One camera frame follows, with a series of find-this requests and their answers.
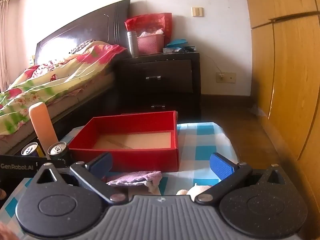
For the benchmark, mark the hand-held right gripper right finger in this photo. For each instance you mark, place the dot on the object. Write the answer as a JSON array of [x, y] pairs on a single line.
[[221, 166]]

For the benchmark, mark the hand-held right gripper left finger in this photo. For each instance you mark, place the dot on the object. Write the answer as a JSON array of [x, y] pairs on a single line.
[[102, 164]]

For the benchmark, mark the pink pig plush toy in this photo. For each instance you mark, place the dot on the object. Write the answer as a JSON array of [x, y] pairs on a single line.
[[197, 192]]

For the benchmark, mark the purple knitted cloth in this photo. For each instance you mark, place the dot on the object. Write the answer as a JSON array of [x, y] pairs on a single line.
[[135, 177]]

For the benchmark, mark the red cardboard box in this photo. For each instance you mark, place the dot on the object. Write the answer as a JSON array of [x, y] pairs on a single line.
[[140, 158]]

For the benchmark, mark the blue drink can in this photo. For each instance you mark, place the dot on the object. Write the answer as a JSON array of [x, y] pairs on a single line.
[[29, 149]]

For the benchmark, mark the blue white checked tablecloth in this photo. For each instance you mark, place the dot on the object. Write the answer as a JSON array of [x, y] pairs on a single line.
[[197, 140]]

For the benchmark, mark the dark green drink can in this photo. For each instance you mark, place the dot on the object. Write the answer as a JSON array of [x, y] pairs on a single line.
[[61, 155]]

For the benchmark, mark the peach plastic bottle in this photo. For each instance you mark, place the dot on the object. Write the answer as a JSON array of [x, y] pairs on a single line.
[[42, 125]]

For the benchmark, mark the dark wooden bed base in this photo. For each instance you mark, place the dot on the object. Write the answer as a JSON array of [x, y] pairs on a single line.
[[75, 110]]

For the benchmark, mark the white paper scrap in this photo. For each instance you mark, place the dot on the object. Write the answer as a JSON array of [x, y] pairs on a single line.
[[258, 111]]

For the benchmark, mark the dark wooden nightstand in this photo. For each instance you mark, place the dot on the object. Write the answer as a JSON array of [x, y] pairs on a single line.
[[175, 90]]

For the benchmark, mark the floral bed blanket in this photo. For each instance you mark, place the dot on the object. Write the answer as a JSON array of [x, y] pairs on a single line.
[[62, 77]]

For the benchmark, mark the yellow wooden wardrobe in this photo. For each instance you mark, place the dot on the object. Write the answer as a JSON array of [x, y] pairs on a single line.
[[287, 67]]

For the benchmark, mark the dark clutter pile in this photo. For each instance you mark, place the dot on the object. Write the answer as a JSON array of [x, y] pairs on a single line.
[[187, 49]]

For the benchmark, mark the steel thermos flask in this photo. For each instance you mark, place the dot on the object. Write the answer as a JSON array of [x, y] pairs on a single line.
[[132, 45]]

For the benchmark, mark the beige curtain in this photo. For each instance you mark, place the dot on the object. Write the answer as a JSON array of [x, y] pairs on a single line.
[[3, 42]]

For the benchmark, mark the pink plastic basket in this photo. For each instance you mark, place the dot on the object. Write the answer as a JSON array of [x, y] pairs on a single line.
[[150, 45]]

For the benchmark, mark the blue folded paper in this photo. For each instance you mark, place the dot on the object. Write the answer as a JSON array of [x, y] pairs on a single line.
[[176, 42]]

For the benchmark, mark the dark wooden headboard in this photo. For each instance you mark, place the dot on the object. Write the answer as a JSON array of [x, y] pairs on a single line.
[[82, 30]]

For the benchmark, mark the white tissue paper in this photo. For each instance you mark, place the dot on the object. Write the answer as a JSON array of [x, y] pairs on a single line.
[[150, 33]]

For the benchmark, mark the red plastic bag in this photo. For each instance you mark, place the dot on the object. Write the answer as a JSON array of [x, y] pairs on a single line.
[[150, 21]]

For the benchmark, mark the beige wall outlet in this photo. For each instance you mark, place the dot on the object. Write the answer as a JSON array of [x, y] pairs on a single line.
[[226, 77]]

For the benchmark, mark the beige light switch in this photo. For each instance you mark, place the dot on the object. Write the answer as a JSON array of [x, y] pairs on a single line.
[[197, 12]]

